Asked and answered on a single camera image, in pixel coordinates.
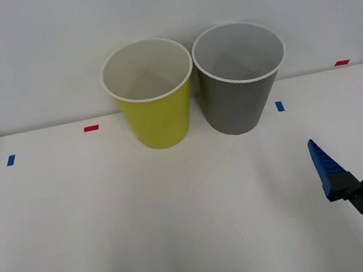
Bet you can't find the grey plastic waste bin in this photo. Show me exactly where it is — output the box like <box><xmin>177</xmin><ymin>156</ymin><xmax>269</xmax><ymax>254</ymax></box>
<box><xmin>187</xmin><ymin>14</ymin><xmax>297</xmax><ymax>140</ymax></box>

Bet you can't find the yellow-green plastic waste bin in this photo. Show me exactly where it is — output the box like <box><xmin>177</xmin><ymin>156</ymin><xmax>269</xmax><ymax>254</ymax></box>
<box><xmin>95</xmin><ymin>31</ymin><xmax>207</xmax><ymax>157</ymax></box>

